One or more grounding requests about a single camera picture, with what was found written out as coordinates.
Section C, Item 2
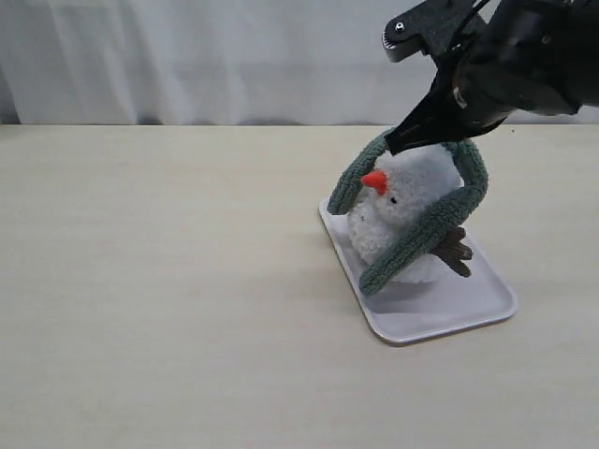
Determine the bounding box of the white rectangular plastic tray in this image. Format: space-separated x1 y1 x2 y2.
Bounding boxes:
318 196 519 346

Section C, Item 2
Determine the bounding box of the white backdrop curtain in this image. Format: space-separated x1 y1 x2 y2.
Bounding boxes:
0 0 599 127

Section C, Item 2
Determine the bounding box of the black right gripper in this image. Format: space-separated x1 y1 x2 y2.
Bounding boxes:
385 46 518 154

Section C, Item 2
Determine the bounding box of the green fleece scarf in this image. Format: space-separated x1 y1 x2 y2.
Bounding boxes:
327 129 489 297

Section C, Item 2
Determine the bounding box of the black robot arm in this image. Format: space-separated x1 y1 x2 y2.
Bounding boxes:
382 0 598 153

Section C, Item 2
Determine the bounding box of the white plush snowman toy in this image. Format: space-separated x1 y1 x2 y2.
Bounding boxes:
346 144 462 266

